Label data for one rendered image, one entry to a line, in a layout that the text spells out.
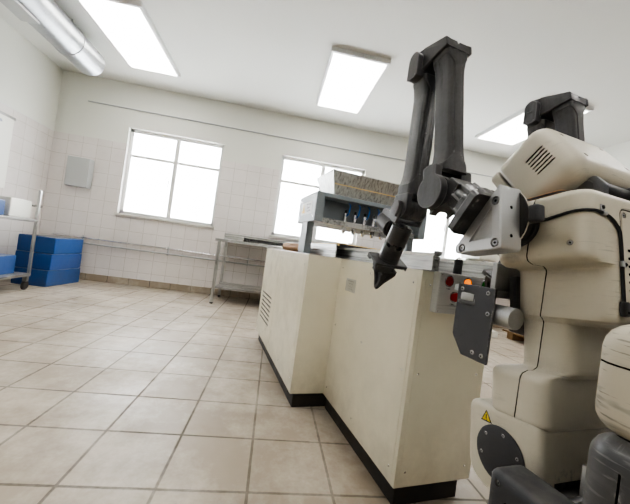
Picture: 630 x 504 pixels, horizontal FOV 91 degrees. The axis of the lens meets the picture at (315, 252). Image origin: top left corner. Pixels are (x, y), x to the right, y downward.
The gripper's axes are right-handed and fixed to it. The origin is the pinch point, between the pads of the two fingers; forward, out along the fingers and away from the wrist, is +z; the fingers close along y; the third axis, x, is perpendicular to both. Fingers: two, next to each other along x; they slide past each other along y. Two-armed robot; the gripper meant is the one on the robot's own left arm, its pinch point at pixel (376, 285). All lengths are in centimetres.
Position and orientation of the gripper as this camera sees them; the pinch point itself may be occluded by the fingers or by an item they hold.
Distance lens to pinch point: 93.9
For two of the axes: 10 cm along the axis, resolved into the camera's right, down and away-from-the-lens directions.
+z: -2.8, 8.6, 4.3
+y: -9.4, -1.4, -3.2
